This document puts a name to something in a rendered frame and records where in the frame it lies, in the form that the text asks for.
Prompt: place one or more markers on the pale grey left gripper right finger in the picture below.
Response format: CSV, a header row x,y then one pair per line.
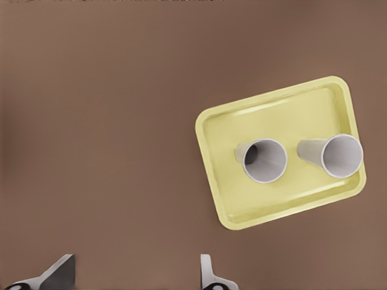
x,y
208,275

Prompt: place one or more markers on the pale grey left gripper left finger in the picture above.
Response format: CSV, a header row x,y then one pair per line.
x,y
57,273

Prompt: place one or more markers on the pale yellow rectangular tray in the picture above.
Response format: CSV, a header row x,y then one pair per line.
x,y
281,196

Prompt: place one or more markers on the white IKEA cup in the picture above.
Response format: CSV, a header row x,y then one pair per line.
x,y
266,161
341,155

